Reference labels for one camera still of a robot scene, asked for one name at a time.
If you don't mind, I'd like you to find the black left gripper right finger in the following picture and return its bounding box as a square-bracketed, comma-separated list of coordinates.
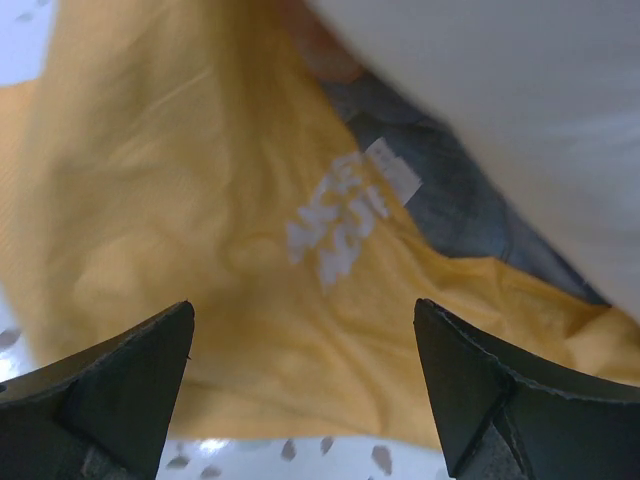
[414, 299, 639, 479]

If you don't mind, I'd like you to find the orange mickey mouse pillowcase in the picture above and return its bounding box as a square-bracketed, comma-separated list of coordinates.
[1, 1, 639, 448]

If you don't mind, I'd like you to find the cream quilted pillow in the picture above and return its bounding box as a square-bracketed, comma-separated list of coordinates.
[309, 1, 639, 317]

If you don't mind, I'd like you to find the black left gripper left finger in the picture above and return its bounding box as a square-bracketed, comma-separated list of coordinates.
[1, 301, 195, 479]

